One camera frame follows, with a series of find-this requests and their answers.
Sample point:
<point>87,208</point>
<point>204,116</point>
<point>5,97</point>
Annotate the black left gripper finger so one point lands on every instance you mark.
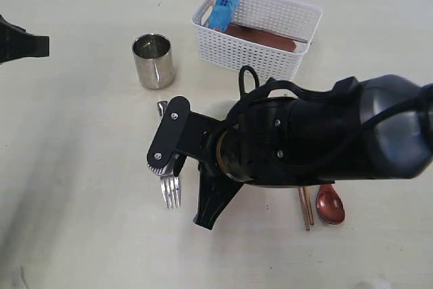
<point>16,43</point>

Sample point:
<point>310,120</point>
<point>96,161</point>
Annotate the blue snack packet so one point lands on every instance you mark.
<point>222,14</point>

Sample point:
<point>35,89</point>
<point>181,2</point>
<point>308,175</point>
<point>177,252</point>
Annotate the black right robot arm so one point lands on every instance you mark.
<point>379,128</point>

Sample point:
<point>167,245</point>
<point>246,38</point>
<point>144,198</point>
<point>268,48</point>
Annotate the dark flat plate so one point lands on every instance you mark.
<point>261,38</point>

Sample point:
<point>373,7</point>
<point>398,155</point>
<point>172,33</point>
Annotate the silver metal knife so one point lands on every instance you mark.
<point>294,38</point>

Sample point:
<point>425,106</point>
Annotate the wooden chopstick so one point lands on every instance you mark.
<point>304,208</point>
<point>308,205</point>

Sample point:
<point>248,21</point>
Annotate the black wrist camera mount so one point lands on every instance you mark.
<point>181,133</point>

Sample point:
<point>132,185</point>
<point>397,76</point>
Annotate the shiny steel cup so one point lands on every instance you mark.
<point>153,61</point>

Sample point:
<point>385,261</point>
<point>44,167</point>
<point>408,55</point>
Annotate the white perforated plastic basket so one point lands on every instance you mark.
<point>285,16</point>

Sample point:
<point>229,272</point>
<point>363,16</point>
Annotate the silver metal fork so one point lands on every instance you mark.
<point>171,187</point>

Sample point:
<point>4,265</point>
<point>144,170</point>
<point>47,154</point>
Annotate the brown wooden spoon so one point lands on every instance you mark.
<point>329,205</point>

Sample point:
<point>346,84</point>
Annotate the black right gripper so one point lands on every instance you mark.
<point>253,150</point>

